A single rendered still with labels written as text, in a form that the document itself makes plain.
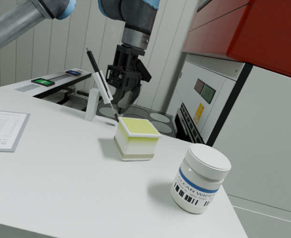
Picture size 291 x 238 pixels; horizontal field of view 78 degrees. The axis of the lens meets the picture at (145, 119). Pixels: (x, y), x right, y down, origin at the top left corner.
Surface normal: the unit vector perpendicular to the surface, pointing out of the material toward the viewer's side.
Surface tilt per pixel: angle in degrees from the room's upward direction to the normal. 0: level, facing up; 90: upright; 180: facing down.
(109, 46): 90
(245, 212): 90
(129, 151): 90
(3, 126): 0
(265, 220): 90
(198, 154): 0
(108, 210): 0
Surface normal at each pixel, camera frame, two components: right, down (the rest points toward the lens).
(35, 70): -0.04, 0.37
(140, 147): 0.39, 0.46
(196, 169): -0.66, 0.09
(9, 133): 0.29, -0.89
